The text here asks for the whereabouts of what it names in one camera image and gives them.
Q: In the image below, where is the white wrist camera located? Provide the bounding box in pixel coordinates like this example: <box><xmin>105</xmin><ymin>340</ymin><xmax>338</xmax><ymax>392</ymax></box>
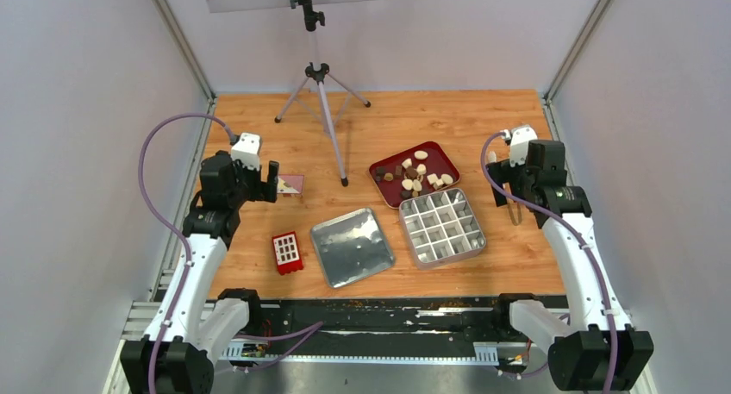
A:
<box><xmin>508</xmin><ymin>125</ymin><xmax>538</xmax><ymax>167</ymax></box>
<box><xmin>230</xmin><ymin>133</ymin><xmax>262</xmax><ymax>171</ymax></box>

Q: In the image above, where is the silver compartment tin box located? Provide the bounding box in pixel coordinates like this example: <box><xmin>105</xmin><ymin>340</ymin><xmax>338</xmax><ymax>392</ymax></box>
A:
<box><xmin>398</xmin><ymin>188</ymin><xmax>487</xmax><ymax>270</ymax></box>

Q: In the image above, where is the grey tripod stand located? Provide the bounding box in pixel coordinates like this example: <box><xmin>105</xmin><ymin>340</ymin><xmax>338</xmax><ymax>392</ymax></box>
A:
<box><xmin>274</xmin><ymin>0</ymin><xmax>372</xmax><ymax>187</ymax></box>

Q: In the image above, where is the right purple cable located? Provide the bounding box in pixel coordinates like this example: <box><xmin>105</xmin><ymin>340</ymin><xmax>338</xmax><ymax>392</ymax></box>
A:
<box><xmin>480</xmin><ymin>130</ymin><xmax>620</xmax><ymax>394</ymax></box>

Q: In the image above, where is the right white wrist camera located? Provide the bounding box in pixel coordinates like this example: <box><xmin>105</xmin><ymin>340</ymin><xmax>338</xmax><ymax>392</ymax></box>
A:
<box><xmin>508</xmin><ymin>125</ymin><xmax>538</xmax><ymax>167</ymax></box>

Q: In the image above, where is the pink white card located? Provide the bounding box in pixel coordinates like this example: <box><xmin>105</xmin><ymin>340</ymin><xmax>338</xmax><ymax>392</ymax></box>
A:
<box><xmin>277</xmin><ymin>174</ymin><xmax>305</xmax><ymax>197</ymax></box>

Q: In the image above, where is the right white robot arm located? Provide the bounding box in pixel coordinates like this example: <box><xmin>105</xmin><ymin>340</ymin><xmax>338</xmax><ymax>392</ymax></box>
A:
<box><xmin>480</xmin><ymin>135</ymin><xmax>654</xmax><ymax>393</ymax></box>

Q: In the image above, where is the red small box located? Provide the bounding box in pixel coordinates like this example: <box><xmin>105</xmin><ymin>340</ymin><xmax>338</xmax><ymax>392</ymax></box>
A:
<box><xmin>272</xmin><ymin>231</ymin><xmax>304</xmax><ymax>275</ymax></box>

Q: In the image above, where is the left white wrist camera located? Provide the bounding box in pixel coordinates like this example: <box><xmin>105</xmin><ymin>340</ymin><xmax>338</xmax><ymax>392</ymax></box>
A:
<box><xmin>230</xmin><ymin>133</ymin><xmax>262</xmax><ymax>171</ymax></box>

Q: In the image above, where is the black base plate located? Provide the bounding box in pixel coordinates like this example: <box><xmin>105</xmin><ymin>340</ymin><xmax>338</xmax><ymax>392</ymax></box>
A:
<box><xmin>208</xmin><ymin>295</ymin><xmax>551</xmax><ymax>359</ymax></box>

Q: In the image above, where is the red lacquer tray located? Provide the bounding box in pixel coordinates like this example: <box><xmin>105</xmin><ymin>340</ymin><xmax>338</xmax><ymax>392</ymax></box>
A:
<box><xmin>368</xmin><ymin>141</ymin><xmax>460</xmax><ymax>210</ymax></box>

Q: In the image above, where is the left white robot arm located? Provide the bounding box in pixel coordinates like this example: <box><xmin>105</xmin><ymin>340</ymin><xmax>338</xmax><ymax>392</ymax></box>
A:
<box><xmin>120</xmin><ymin>151</ymin><xmax>279</xmax><ymax>393</ymax></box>

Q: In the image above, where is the silver tin lid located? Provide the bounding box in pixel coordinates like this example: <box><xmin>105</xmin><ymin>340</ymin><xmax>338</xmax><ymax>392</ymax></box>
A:
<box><xmin>309</xmin><ymin>208</ymin><xmax>396</xmax><ymax>289</ymax></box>

